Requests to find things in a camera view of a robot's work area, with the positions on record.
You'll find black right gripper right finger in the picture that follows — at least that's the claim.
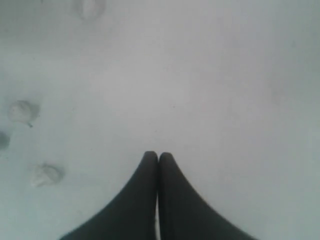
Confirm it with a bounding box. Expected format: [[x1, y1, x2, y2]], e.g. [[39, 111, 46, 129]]
[[158, 152, 253, 240]]

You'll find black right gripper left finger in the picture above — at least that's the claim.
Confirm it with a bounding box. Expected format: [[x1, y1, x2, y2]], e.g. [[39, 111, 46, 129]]
[[62, 151, 158, 240]]

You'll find white crumb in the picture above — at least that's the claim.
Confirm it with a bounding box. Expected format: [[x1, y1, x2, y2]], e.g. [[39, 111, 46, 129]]
[[72, 0, 106, 20], [7, 100, 40, 124], [30, 164, 64, 188]]

